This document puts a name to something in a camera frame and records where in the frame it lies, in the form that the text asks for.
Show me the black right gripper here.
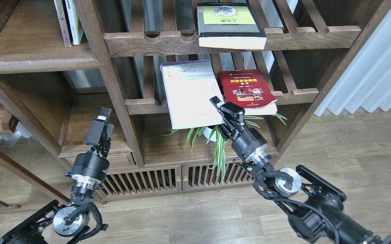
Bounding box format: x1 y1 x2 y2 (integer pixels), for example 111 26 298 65
210 96 269 166

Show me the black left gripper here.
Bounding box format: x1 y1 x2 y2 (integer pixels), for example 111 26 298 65
65 107 114 188

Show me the white lavender paperback book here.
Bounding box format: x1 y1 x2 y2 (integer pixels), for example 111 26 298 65
160 60 223 129

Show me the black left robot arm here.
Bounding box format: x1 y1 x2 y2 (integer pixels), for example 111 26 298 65
0 107 114 244

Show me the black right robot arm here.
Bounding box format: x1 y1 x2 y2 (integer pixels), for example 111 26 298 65
210 96 391 244

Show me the dark wooden bookshelf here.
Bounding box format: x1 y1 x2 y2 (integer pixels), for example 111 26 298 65
0 0 391 215

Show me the green spider plant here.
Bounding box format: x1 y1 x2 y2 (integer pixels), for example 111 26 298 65
162 112 288 183

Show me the red paperback book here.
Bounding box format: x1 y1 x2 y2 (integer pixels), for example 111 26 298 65
219 69 277 116

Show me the yellow-green black thick book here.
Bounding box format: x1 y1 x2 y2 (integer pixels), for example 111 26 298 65
196 2 267 50

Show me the white green upright book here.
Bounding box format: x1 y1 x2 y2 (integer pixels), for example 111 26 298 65
64 0 84 45

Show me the brown upright book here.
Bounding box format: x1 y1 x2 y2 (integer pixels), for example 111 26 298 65
53 0 72 47

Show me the white curtain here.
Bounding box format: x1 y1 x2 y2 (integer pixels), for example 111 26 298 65
315 9 391 116

